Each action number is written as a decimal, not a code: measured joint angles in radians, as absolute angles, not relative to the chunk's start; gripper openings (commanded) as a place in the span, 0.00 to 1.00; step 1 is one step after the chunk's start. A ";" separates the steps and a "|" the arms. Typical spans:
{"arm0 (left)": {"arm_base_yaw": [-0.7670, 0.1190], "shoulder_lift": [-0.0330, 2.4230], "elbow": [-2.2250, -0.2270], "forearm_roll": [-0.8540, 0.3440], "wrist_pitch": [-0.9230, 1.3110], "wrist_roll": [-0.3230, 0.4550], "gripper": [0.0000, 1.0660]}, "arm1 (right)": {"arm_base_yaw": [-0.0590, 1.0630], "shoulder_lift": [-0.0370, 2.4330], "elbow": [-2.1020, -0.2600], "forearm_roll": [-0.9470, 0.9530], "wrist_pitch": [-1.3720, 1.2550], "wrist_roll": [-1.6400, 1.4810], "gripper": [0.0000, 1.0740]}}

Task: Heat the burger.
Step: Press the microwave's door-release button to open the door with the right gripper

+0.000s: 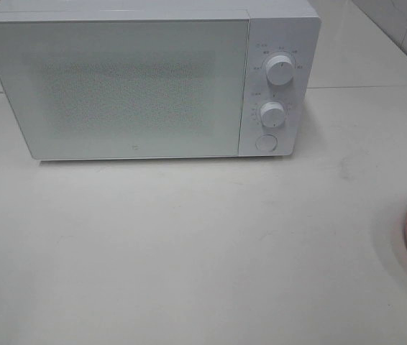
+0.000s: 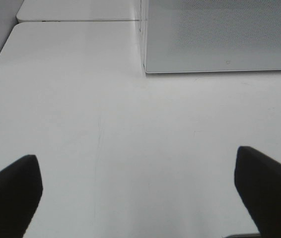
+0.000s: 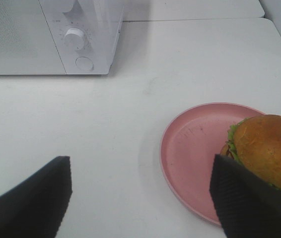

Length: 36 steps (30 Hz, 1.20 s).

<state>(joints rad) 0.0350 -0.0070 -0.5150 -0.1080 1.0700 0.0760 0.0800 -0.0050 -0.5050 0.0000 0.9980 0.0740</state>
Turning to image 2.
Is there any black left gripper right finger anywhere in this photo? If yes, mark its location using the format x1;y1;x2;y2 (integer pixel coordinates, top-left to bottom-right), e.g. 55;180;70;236
234;146;281;238

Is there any white microwave door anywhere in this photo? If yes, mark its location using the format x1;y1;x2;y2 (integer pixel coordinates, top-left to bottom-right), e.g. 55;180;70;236
141;0;281;73

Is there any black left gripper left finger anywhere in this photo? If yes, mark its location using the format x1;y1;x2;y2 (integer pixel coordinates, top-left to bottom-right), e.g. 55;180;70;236
0;155;43;238

